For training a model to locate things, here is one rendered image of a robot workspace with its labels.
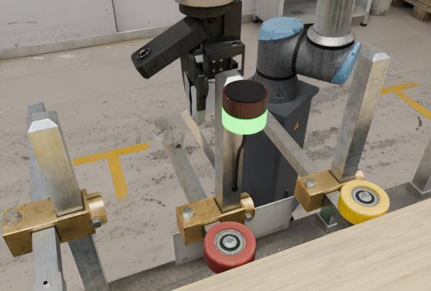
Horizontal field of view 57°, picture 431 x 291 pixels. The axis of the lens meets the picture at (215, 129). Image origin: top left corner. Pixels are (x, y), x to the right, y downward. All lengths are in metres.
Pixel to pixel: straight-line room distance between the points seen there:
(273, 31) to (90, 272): 0.96
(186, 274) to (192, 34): 0.48
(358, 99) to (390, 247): 0.24
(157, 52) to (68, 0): 2.70
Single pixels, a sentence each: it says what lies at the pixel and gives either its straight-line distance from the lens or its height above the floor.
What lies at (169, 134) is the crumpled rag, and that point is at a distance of 0.85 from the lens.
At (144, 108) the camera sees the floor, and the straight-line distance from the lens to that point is 2.51.
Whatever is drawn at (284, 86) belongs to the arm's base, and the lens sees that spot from 1.44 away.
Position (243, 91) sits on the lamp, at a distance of 0.51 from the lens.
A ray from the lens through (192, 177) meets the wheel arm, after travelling 0.77.
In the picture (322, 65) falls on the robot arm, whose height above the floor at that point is 0.79.
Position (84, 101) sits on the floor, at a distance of 2.67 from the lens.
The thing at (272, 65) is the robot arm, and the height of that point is 0.74.
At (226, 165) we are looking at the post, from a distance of 0.62.
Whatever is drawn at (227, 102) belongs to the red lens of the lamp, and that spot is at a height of 1.13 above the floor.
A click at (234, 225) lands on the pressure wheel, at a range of 0.64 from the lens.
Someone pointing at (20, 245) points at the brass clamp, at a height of 0.94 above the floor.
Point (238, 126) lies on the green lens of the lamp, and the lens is 0.51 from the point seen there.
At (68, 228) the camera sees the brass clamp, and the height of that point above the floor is 0.95.
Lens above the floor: 1.41
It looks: 38 degrees down
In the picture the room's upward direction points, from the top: straight up
